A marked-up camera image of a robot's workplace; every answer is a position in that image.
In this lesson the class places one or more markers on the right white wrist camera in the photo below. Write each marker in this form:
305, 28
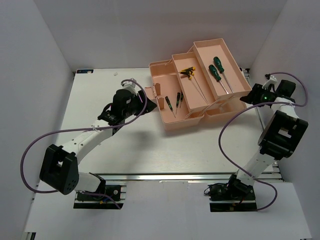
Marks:
271, 80

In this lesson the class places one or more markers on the blue label sticker left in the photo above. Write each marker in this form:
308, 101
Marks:
84, 71

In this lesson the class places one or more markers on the green flathead screwdriver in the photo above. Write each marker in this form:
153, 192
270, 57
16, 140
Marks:
217, 77

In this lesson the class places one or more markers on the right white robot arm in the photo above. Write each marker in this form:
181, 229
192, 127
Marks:
280, 137

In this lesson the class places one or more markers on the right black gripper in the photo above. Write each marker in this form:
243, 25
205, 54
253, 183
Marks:
252, 96

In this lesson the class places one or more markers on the pink plastic toolbox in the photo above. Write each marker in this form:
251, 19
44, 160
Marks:
204, 84

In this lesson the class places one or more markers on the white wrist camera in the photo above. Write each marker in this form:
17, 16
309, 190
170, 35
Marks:
271, 80
129, 84

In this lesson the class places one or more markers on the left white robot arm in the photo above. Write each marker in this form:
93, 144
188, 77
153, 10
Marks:
60, 165

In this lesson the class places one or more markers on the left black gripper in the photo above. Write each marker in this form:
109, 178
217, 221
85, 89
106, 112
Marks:
137, 98

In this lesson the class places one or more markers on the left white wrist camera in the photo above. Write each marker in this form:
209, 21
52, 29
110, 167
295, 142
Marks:
129, 84

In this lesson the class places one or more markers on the yellow T-handle hex key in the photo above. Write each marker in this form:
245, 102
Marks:
193, 70
192, 79

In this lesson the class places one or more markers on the small green precision screwdriver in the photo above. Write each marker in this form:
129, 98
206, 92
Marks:
177, 102

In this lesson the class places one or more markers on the large green screwdriver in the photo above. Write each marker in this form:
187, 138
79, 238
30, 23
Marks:
219, 66

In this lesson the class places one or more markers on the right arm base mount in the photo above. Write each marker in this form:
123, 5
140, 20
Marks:
226, 198

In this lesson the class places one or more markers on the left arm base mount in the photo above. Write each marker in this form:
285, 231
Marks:
112, 197

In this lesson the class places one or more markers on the aluminium table rail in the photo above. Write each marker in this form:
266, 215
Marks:
165, 177

